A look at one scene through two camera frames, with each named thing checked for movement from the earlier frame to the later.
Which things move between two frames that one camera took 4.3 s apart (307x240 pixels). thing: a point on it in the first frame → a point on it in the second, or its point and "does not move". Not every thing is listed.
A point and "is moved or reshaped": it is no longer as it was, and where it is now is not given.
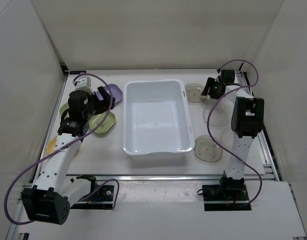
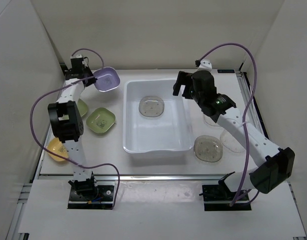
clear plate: [206, 149] does not move
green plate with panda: [95, 119] does not move
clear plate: [227, 137] does not move
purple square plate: [117, 93] → [108, 78]
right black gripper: [210, 82] → [183, 79]
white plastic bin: [156, 118] does not move
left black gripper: [105, 95] → [92, 80]
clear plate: [194, 91] is moved or reshaped
